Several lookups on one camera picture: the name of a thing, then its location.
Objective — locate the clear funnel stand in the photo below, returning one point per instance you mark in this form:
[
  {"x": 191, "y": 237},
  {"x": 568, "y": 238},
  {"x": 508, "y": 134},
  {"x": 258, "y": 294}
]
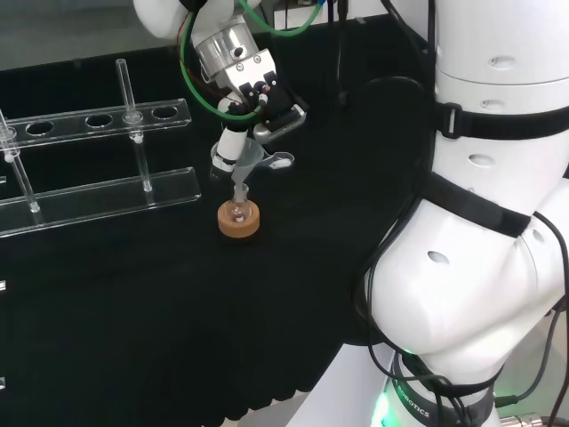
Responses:
[{"x": 111, "y": 195}]

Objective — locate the glass round-bottom flask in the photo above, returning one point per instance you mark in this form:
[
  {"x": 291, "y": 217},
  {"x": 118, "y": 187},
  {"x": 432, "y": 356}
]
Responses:
[{"x": 238, "y": 213}]

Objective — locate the black cloth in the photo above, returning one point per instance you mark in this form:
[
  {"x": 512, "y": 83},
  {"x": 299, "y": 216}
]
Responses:
[{"x": 133, "y": 311}]

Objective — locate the clear plastic funnel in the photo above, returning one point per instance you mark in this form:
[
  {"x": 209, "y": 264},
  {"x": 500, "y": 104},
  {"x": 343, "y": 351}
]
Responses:
[{"x": 244, "y": 166}]

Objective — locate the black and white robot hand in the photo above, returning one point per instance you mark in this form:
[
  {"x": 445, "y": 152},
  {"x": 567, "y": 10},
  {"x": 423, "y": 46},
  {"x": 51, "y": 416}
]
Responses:
[{"x": 249, "y": 75}]

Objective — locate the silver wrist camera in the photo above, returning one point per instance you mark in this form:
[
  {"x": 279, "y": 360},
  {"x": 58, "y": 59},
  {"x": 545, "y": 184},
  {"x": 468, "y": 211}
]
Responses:
[{"x": 284, "y": 122}]

